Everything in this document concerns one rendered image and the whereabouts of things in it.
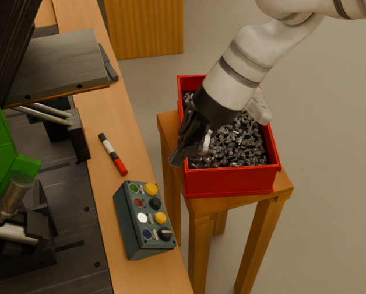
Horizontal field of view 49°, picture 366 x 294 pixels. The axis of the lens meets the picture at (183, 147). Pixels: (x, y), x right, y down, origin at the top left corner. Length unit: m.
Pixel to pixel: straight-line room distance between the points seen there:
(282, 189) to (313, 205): 0.97
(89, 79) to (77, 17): 0.61
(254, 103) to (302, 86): 1.88
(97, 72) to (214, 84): 0.27
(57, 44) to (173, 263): 0.49
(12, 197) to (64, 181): 0.23
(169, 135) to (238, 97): 0.52
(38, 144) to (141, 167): 0.25
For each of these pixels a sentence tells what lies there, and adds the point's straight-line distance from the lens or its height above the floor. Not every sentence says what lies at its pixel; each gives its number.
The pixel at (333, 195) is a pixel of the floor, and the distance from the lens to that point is 2.05.
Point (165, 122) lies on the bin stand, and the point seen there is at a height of 0.80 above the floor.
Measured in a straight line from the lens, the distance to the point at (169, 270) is 0.79.
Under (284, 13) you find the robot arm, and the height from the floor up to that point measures 1.34.
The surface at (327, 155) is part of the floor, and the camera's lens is 2.18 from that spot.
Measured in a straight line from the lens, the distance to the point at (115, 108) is 1.03.
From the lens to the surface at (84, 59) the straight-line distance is 0.82.
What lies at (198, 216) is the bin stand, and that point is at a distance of 0.96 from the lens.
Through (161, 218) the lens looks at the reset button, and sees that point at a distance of 0.79.
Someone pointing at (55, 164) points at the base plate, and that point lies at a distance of 0.95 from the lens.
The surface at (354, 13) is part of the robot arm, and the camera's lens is 0.51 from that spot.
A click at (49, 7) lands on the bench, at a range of 1.48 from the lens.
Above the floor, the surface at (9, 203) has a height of 1.06.
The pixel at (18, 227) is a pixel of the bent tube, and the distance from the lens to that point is 0.78.
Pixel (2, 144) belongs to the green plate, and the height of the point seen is 1.14.
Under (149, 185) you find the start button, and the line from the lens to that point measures 0.83.
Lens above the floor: 1.64
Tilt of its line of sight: 52 degrees down
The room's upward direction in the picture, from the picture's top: straight up
